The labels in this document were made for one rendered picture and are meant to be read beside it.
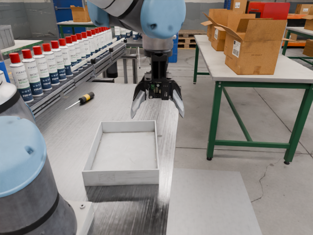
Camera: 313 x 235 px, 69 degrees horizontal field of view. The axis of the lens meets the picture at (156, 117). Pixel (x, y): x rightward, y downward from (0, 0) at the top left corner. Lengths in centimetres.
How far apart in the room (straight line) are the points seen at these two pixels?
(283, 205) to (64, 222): 163
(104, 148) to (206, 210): 38
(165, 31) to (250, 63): 147
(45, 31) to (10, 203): 890
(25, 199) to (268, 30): 166
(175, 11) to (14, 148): 30
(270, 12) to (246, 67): 390
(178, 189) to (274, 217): 124
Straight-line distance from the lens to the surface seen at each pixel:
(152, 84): 57
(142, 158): 72
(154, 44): 55
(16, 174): 36
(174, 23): 37
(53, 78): 126
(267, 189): 198
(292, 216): 187
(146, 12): 35
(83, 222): 53
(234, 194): 64
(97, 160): 73
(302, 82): 191
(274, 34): 181
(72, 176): 70
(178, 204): 59
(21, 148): 36
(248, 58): 179
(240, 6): 742
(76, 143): 84
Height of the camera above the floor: 127
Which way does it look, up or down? 27 degrees down
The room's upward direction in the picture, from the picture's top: straight up
